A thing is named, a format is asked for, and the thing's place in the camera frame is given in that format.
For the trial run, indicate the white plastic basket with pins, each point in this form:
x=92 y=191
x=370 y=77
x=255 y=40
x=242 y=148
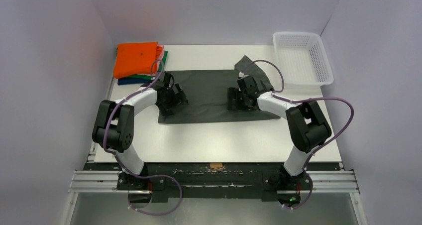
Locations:
x=302 y=59

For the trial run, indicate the dark grey t-shirt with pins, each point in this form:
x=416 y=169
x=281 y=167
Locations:
x=206 y=92

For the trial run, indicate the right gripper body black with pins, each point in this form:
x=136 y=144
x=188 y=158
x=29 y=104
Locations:
x=235 y=98

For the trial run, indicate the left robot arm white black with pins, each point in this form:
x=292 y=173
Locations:
x=114 y=125

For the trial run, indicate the green folded t-shirt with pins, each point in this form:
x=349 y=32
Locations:
x=145 y=76

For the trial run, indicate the brown tape piece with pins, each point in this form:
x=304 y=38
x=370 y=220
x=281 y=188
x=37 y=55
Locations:
x=216 y=166

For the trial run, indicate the pink folded t-shirt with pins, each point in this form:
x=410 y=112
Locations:
x=154 y=64

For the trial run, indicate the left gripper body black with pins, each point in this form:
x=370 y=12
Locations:
x=171 y=99

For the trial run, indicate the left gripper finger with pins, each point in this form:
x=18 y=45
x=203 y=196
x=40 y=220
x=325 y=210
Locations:
x=166 y=110
x=181 y=95

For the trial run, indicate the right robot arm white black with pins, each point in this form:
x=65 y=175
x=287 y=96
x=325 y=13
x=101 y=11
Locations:
x=307 y=124

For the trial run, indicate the blue folded t-shirt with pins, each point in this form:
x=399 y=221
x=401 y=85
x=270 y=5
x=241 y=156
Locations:
x=131 y=81

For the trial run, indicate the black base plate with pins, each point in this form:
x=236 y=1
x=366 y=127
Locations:
x=153 y=171

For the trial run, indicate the aluminium frame rail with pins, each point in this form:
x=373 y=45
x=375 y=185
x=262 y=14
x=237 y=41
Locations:
x=319 y=181

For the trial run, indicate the orange folded t-shirt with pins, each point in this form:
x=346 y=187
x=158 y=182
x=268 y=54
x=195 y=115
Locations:
x=131 y=58

